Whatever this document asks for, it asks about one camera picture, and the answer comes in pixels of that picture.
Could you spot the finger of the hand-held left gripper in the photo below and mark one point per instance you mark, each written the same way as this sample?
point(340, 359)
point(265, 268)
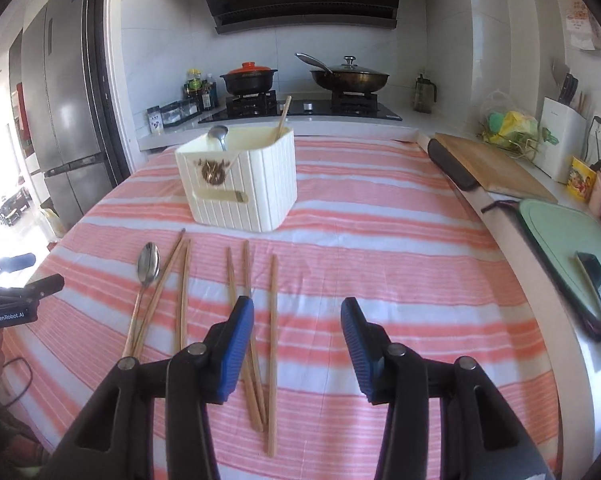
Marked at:
point(45, 285)
point(18, 261)

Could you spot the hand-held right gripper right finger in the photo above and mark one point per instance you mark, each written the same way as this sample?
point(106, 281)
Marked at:
point(358, 350)

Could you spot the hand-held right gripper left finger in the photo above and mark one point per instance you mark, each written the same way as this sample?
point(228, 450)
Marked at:
point(235, 350)

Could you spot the wooden chopstick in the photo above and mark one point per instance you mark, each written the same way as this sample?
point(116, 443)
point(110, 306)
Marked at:
point(183, 300)
point(166, 265)
point(282, 119)
point(248, 265)
point(233, 280)
point(273, 320)

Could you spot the white ribbed utensil holder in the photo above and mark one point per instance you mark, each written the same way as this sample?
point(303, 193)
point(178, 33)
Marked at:
point(245, 185)

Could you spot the dark floor object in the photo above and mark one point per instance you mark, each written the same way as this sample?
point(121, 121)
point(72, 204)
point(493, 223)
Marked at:
point(13, 207)

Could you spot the pink striped tablecloth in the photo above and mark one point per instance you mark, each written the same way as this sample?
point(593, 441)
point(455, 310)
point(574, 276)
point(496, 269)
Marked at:
point(380, 260)

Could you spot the person's green clothing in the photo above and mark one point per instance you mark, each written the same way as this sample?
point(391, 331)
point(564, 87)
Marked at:
point(5, 445)

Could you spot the grey refrigerator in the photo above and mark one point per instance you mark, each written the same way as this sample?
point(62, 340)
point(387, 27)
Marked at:
point(65, 110)

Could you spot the small black lid jar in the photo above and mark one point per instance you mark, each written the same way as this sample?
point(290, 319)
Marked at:
point(155, 121)

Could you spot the black oblong pad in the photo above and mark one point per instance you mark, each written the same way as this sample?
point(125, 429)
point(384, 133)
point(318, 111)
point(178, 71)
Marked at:
point(453, 165)

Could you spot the pale green cutting board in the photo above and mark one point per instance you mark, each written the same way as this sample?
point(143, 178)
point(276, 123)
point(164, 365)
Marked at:
point(550, 230)

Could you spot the wooden cutting board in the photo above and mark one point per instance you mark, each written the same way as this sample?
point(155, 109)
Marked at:
point(500, 170)

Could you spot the dark flat object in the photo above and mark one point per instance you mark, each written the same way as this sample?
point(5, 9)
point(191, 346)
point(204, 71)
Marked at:
point(592, 290)

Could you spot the black gas stove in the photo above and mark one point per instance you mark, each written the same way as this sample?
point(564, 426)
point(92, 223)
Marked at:
point(310, 110)

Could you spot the dark sauce bottle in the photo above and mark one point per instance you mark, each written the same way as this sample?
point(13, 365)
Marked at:
point(209, 95)

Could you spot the green cap bottle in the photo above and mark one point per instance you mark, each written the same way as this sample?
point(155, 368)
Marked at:
point(195, 82)

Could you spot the frying pan with glass lid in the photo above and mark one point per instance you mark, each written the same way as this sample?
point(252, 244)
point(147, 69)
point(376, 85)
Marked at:
point(350, 80)

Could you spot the black clay pot red lid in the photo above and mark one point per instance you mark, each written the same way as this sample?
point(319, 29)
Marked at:
point(248, 80)

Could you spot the yellow green plastic bag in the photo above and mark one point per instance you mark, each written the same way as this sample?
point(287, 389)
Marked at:
point(515, 125)

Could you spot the yellow packet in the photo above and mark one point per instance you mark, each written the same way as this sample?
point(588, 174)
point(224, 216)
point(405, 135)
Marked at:
point(581, 180)

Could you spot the white knife block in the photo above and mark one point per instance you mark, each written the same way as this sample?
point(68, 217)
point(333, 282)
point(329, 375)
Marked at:
point(560, 140)

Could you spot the white wall socket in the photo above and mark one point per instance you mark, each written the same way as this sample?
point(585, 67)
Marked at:
point(600, 130)

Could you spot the wall calendar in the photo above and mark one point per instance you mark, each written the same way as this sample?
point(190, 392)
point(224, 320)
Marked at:
point(582, 20)

